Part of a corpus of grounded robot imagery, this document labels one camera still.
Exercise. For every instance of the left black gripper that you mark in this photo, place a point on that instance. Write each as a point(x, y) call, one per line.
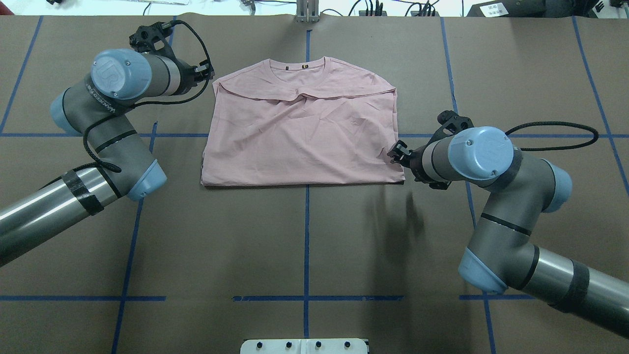
point(188, 74)

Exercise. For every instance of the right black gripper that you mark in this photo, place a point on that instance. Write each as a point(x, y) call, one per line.
point(415, 158)

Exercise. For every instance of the pink Snoopy t-shirt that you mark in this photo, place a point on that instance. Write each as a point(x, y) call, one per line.
point(320, 122)

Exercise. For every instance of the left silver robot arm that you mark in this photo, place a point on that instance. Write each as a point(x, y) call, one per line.
point(121, 165)

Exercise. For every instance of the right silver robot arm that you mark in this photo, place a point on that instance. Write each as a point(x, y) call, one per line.
point(500, 254)

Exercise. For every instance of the black box white label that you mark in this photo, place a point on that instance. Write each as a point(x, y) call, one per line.
point(508, 8)

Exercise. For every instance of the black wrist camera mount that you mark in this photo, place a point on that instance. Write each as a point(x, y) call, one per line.
point(451, 123)

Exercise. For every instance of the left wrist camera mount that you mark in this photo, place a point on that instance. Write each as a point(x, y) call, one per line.
point(153, 39)

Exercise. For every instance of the aluminium frame post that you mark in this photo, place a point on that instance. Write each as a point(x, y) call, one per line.
point(307, 11)

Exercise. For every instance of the white camera mast pedestal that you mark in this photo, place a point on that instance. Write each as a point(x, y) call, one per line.
point(306, 346)

